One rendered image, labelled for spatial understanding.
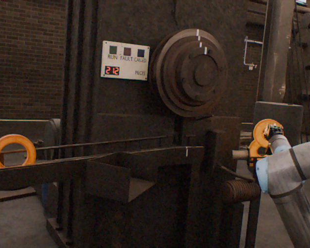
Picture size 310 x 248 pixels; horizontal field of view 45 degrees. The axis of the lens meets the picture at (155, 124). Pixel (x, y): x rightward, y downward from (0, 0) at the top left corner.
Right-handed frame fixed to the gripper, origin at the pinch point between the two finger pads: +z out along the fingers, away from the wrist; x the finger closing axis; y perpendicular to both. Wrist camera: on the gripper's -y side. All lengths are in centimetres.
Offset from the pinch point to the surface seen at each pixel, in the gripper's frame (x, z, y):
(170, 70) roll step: 56, -7, 31
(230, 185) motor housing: 17.8, -10.5, -31.4
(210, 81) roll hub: 35.2, -2.0, 25.3
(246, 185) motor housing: 7.9, -7.2, -32.4
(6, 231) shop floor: 156, -2, -88
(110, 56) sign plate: 87, -7, 35
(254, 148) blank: 4.5, 4.7, -14.5
